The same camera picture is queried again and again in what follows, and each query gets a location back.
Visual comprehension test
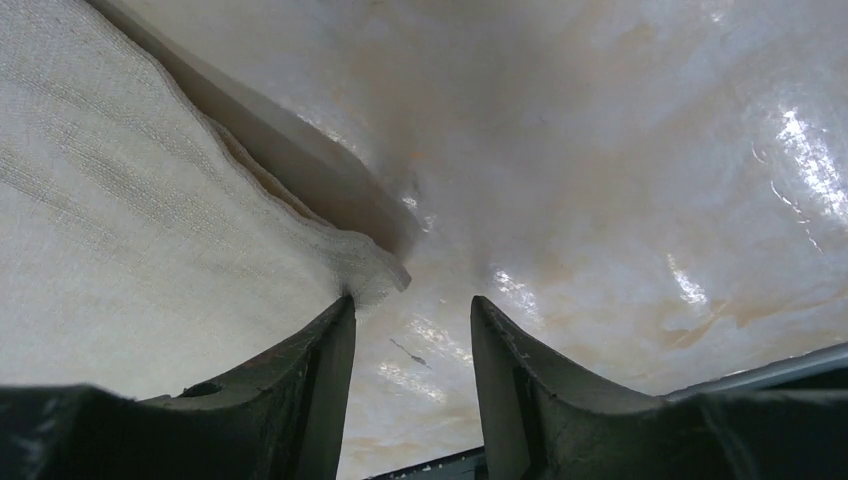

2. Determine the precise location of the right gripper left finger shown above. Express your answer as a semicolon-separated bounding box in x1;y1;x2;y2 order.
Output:
1;297;356;479

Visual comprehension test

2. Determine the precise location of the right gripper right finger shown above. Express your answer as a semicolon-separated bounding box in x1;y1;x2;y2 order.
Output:
470;296;847;479

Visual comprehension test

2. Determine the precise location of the beige cloth napkin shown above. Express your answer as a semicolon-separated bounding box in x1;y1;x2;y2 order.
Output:
1;1;410;398

